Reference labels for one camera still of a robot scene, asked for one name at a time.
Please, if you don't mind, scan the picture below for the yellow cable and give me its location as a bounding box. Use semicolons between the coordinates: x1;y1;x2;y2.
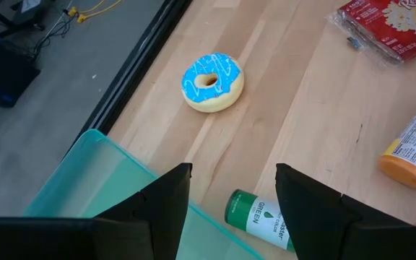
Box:
66;0;124;25

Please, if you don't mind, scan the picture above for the teal plastic bin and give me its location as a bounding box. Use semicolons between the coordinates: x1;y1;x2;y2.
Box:
22;129;265;260

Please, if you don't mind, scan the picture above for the black aluminium table frame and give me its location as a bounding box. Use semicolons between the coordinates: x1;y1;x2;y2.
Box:
65;0;194;155

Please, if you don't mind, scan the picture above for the black desk base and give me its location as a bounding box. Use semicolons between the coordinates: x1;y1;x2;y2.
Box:
0;0;56;37

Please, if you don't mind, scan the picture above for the red popcorn package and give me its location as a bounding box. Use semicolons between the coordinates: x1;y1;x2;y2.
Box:
325;0;416;66

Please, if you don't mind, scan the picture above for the blue frosted toy donut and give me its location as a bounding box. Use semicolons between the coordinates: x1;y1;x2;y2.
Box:
181;52;246;113

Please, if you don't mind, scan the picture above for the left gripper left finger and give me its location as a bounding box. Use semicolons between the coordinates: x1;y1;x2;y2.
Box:
0;162;194;260

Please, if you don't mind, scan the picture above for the black equipment case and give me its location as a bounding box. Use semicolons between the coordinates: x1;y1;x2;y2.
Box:
0;32;42;108

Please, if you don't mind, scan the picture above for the orange food colouring bottle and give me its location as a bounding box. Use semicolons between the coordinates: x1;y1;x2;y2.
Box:
378;95;416;189

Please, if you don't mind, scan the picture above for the small blue clip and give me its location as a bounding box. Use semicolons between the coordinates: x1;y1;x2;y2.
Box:
346;35;362;50

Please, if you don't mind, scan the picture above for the green food colouring bottle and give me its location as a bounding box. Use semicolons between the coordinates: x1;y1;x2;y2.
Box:
224;188;296;253

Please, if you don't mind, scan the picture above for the black floor cable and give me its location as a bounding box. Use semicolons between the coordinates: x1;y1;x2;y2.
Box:
32;10;76;56

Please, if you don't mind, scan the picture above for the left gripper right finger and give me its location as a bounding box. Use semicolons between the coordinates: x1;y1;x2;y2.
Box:
274;162;416;260

